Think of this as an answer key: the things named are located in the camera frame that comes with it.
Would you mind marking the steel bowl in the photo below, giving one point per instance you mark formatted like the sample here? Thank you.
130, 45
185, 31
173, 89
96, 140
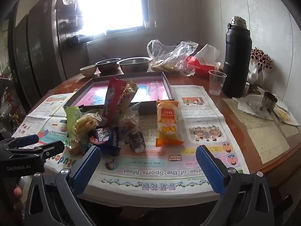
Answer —
107, 66
134, 66

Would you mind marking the brown cake clear packet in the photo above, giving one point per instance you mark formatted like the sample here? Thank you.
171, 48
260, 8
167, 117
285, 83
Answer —
129, 123

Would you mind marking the clear plastic cup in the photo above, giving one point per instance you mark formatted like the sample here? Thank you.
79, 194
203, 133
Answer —
216, 83

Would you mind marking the orange snack packet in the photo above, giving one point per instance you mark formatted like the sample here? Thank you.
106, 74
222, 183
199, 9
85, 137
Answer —
168, 122

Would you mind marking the small steel cup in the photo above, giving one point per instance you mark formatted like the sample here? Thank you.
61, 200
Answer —
269, 101

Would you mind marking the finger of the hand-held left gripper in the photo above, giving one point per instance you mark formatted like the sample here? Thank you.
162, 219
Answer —
29, 139
53, 149

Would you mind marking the small ceramic bowl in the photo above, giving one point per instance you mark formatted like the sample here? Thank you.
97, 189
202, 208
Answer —
88, 70

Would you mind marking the crumpled white paper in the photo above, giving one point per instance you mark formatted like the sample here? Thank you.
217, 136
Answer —
249, 106

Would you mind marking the clear plastic bag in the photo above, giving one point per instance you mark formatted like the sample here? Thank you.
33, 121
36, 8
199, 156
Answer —
169, 54

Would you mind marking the dark roll clear packet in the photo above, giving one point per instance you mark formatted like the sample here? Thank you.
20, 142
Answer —
136, 141

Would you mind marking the light green cake packet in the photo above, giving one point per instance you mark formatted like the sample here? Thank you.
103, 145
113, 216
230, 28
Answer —
71, 117

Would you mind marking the beige cake clear packet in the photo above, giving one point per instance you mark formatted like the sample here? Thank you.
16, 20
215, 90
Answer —
85, 124

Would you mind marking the yellow panda snack packet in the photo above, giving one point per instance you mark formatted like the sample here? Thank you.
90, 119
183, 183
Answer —
128, 91

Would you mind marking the blue cookie packet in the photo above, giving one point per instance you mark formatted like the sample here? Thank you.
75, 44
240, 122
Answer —
101, 137

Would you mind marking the grey cardboard box tray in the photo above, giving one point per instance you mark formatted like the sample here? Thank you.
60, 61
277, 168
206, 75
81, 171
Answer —
168, 84

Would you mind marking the newspaper with red banner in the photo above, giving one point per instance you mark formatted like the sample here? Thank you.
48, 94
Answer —
47, 108

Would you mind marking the person's left hand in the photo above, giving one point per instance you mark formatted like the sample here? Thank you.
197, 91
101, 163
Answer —
17, 191

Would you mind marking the black thermos bottle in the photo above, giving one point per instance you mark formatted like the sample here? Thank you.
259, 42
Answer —
236, 58

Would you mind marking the dark refrigerator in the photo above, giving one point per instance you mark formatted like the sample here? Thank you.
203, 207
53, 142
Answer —
35, 47

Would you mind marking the red tissue box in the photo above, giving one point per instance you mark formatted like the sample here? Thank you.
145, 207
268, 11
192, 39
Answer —
199, 67

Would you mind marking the pink book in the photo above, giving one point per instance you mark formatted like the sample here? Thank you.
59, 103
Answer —
150, 89

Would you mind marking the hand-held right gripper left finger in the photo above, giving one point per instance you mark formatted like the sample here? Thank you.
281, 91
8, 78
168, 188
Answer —
87, 167

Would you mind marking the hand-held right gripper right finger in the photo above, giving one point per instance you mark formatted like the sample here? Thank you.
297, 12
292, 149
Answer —
209, 169

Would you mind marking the red white artificial flowers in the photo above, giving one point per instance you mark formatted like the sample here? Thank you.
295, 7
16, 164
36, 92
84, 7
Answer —
261, 57

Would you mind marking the yellow paper packet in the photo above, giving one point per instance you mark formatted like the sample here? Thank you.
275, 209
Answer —
285, 115

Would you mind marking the window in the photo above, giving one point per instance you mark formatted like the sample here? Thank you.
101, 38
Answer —
110, 4

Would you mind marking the red panda snack packet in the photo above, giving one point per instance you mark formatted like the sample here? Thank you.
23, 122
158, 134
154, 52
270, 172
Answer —
112, 98

